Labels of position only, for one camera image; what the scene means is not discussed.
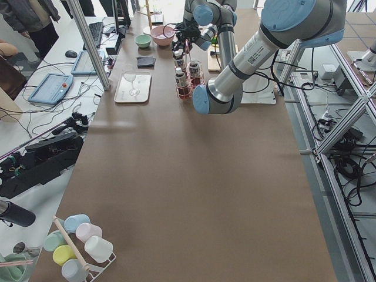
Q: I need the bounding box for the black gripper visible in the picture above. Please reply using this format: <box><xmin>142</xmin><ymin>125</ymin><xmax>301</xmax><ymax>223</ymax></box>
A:
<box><xmin>171</xmin><ymin>23</ymin><xmax>201</xmax><ymax>52</ymax></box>

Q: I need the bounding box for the copper wire bottle basket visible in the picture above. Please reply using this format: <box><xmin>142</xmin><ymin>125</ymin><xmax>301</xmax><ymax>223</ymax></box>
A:
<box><xmin>175</xmin><ymin>39</ymin><xmax>205</xmax><ymax>100</ymax></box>

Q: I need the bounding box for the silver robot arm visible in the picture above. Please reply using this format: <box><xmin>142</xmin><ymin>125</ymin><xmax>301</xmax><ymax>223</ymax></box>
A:
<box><xmin>193</xmin><ymin>1</ymin><xmax>347</xmax><ymax>115</ymax></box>
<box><xmin>172</xmin><ymin>1</ymin><xmax>237</xmax><ymax>69</ymax></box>

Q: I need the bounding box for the tea bottle rear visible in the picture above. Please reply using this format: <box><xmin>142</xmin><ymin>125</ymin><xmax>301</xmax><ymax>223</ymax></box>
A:
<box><xmin>173</xmin><ymin>49</ymin><xmax>186</xmax><ymax>70</ymax></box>

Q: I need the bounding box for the tea bottle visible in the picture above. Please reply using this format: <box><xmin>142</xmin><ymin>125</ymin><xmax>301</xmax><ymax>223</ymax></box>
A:
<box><xmin>189</xmin><ymin>61</ymin><xmax>200</xmax><ymax>86</ymax></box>
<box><xmin>173</xmin><ymin>49</ymin><xmax>186</xmax><ymax>70</ymax></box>
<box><xmin>175</xmin><ymin>67</ymin><xmax>187</xmax><ymax>96</ymax></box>

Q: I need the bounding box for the tea bottle front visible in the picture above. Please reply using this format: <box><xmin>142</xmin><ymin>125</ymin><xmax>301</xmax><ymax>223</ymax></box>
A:
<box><xmin>175</xmin><ymin>67</ymin><xmax>187</xmax><ymax>96</ymax></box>

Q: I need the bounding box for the pink bowl of ice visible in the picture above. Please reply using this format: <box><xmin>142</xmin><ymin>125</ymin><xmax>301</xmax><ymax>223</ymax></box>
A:
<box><xmin>150</xmin><ymin>26</ymin><xmax>176</xmax><ymax>46</ymax></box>

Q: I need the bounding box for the grey folded cloth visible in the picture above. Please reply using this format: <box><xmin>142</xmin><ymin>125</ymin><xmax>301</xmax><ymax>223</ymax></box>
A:
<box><xmin>137</xmin><ymin>56</ymin><xmax>156</xmax><ymax>68</ymax></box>

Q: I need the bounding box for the green empty bowl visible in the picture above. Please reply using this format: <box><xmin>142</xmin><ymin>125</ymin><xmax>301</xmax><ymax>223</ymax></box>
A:
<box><xmin>135</xmin><ymin>34</ymin><xmax>152</xmax><ymax>48</ymax></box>

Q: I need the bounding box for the bamboo cutting board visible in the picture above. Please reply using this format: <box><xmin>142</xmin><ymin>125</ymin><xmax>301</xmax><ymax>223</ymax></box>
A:
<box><xmin>207</xmin><ymin>45</ymin><xmax>221</xmax><ymax>73</ymax></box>

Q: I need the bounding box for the clear wine glass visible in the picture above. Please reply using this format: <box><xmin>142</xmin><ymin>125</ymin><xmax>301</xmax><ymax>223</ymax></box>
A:
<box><xmin>122</xmin><ymin>64</ymin><xmax>139</xmax><ymax>96</ymax></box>

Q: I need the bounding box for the cream serving tray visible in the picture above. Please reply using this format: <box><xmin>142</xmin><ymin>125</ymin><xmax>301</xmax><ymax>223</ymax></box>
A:
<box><xmin>114</xmin><ymin>71</ymin><xmax>152</xmax><ymax>104</ymax></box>

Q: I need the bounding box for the blue teach pendant far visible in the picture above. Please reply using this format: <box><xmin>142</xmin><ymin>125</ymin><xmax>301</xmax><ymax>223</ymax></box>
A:
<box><xmin>70</xmin><ymin>51</ymin><xmax>96</xmax><ymax>76</ymax></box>

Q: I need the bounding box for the blue teach pendant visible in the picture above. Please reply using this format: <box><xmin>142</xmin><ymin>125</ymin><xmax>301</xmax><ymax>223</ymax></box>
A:
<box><xmin>70</xmin><ymin>51</ymin><xmax>96</xmax><ymax>76</ymax></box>
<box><xmin>28</xmin><ymin>73</ymin><xmax>73</xmax><ymax>105</ymax></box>

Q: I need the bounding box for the blue teach pendant near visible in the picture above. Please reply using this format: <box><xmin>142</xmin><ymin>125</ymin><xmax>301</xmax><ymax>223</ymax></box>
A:
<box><xmin>28</xmin><ymin>73</ymin><xmax>73</xmax><ymax>105</ymax></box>

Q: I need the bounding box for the blue plastic cup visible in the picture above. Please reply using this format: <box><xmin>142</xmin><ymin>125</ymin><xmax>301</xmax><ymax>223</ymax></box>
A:
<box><xmin>64</xmin><ymin>214</ymin><xmax>90</xmax><ymax>233</ymax></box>

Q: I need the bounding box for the pink plastic cup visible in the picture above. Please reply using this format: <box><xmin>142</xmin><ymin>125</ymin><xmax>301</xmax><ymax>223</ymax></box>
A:
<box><xmin>75</xmin><ymin>223</ymin><xmax>103</xmax><ymax>243</ymax></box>

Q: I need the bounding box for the white plastic cup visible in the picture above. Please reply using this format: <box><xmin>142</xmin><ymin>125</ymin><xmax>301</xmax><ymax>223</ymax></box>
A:
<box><xmin>84</xmin><ymin>236</ymin><xmax>113</xmax><ymax>263</ymax></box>

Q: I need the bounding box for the black thermos bottle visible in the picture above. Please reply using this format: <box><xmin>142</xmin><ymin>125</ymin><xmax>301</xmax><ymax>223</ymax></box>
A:
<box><xmin>1</xmin><ymin>200</ymin><xmax>36</xmax><ymax>227</ymax></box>

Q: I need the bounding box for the white cup rack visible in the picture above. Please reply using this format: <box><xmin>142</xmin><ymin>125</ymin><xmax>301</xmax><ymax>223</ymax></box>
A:
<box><xmin>52</xmin><ymin>216</ymin><xmax>117</xmax><ymax>281</ymax></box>

